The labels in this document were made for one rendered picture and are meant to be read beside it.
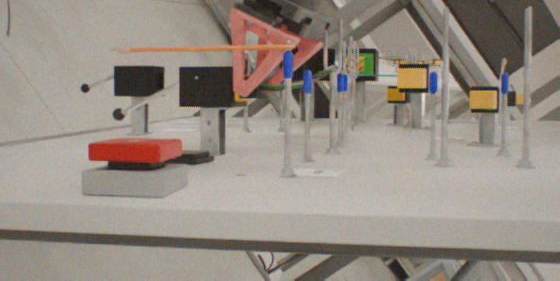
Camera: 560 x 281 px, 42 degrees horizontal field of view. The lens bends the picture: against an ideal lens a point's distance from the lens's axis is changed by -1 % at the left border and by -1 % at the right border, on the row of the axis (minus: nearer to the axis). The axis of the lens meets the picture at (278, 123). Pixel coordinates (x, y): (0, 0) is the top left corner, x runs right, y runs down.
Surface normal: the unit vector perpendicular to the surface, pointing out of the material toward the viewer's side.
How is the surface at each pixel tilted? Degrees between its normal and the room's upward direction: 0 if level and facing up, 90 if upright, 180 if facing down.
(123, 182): 90
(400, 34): 90
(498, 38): 90
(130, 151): 90
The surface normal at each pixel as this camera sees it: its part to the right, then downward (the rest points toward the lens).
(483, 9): -0.15, 0.07
